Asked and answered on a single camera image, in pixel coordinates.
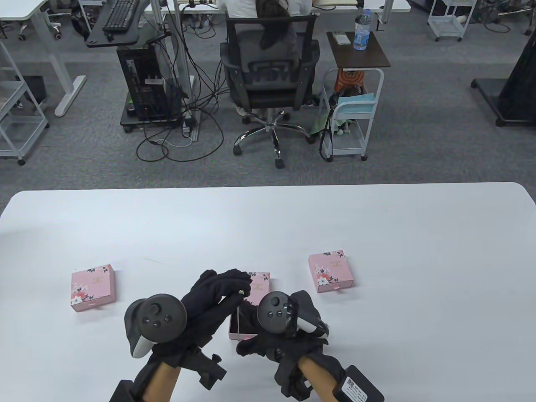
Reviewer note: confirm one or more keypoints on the person's left hand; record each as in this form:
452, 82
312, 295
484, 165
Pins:
213, 293

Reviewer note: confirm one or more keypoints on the person's right hand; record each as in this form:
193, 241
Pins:
272, 345

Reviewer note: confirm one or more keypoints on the black VR controller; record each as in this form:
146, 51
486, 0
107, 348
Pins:
276, 312
157, 318

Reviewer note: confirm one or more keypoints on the pink floral jewelry box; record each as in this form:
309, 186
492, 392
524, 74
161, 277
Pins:
259, 282
93, 287
333, 270

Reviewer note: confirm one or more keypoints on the person's left forearm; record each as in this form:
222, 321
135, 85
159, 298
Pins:
161, 383

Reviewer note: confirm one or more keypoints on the person's right forearm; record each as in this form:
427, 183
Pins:
318, 377

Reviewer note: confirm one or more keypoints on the black labelled wrist sensor box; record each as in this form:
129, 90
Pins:
358, 385

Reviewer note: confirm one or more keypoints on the grey power strip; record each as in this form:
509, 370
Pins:
189, 123

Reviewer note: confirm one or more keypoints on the black wheeled computer platform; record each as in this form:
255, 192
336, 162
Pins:
146, 122

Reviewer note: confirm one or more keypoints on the green bag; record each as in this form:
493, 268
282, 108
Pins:
322, 123

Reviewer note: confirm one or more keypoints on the black mesh office chair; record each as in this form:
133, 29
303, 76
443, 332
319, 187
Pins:
270, 96

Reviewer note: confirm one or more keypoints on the black computer tower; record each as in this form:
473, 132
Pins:
142, 79

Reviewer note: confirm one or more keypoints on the light blue folder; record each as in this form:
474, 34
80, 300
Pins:
356, 104

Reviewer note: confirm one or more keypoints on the orange patterned bag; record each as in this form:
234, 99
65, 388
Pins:
349, 79

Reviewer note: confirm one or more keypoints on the white desk with metal legs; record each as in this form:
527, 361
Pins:
180, 42

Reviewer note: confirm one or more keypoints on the black keyboard tray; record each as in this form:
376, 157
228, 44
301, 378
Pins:
125, 39

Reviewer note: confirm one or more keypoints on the brown side table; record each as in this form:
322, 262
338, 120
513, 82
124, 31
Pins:
360, 58

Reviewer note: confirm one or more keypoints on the white smartphone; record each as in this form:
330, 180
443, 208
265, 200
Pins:
341, 38

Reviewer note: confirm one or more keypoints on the black keyboard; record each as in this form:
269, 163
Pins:
119, 16

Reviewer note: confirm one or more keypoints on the clear water bottle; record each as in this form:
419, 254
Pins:
362, 35

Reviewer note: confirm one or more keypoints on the black backpack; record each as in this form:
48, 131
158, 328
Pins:
81, 25

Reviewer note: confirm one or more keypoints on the white chair base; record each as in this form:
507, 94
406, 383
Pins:
54, 29

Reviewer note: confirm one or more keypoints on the white standing desk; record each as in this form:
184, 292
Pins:
25, 8

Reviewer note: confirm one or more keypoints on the black floor stand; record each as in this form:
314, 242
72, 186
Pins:
519, 83

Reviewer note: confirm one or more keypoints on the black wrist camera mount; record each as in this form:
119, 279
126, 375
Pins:
209, 368
293, 383

